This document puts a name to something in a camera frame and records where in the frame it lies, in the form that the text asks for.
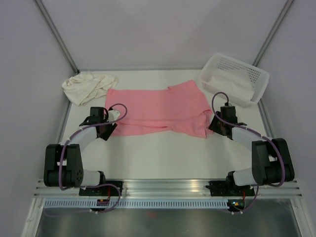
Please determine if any pink t-shirt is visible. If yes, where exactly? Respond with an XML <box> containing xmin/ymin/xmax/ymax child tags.
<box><xmin>105</xmin><ymin>80</ymin><xmax>212</xmax><ymax>138</ymax></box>

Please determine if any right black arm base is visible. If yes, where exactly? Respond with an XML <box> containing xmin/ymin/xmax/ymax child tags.
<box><xmin>205</xmin><ymin>180</ymin><xmax>255</xmax><ymax>197</ymax></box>

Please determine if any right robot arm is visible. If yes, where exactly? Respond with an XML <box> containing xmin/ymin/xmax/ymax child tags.
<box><xmin>208</xmin><ymin>104</ymin><xmax>295</xmax><ymax>195</ymax></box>

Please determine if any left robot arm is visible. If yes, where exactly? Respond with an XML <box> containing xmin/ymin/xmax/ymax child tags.
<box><xmin>43</xmin><ymin>107</ymin><xmax>120</xmax><ymax>196</ymax></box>

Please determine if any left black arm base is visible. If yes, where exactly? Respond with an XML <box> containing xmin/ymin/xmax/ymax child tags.
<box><xmin>79</xmin><ymin>180</ymin><xmax>123</xmax><ymax>197</ymax></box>

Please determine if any white cloth in basket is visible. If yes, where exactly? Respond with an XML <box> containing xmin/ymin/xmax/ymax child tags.
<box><xmin>209</xmin><ymin>72</ymin><xmax>255</xmax><ymax>101</ymax></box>

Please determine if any white plastic basket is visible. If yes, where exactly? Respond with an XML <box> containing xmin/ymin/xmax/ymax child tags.
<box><xmin>198</xmin><ymin>53</ymin><xmax>270</xmax><ymax>107</ymax></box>

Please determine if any cream white t-shirt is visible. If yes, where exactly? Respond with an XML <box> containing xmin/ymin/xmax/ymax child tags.
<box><xmin>62</xmin><ymin>71</ymin><xmax>118</xmax><ymax>106</ymax></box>

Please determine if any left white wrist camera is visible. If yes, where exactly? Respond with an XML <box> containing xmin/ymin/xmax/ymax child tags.
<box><xmin>108</xmin><ymin>109</ymin><xmax>120</xmax><ymax>122</ymax></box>

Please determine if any aluminium mounting rail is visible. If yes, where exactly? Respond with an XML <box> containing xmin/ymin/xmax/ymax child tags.
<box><xmin>34</xmin><ymin>179</ymin><xmax>303</xmax><ymax>199</ymax></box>

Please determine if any white slotted cable duct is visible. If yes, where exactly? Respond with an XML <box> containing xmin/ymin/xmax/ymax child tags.
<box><xmin>44</xmin><ymin>198</ymin><xmax>228</xmax><ymax>209</ymax></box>

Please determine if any right aluminium frame post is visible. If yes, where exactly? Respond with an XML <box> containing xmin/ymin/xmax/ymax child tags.
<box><xmin>252</xmin><ymin>0</ymin><xmax>296</xmax><ymax>67</ymax></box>

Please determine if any aluminium frame post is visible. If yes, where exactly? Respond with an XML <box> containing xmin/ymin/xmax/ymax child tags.
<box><xmin>34</xmin><ymin>0</ymin><xmax>80</xmax><ymax>74</ymax></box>
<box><xmin>252</xmin><ymin>0</ymin><xmax>296</xmax><ymax>67</ymax></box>

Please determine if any left aluminium frame post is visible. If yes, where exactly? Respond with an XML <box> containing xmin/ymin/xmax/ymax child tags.
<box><xmin>34</xmin><ymin>0</ymin><xmax>80</xmax><ymax>74</ymax></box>

